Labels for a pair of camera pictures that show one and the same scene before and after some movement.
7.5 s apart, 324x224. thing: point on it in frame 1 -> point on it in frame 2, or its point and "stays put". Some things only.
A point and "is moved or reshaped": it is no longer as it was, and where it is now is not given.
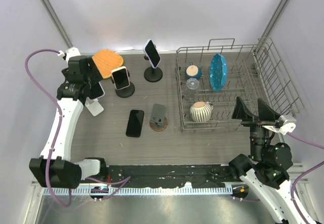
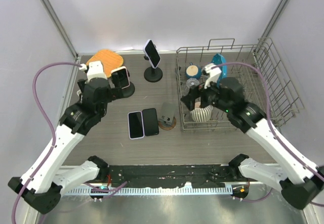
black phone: (135, 123) -> (150, 122)
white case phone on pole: (150, 50) stays put
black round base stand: (126, 92) stays put
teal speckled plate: (218, 72) stays put
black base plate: (172, 176) stays put
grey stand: (158, 121) -> (167, 121)
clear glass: (190, 90) stays put
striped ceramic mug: (201, 112) stays put
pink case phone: (121, 77) stays put
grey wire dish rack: (212, 80) stays put
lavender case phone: (95, 91) is moved or reshaped
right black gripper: (266, 115) -> (195, 93)
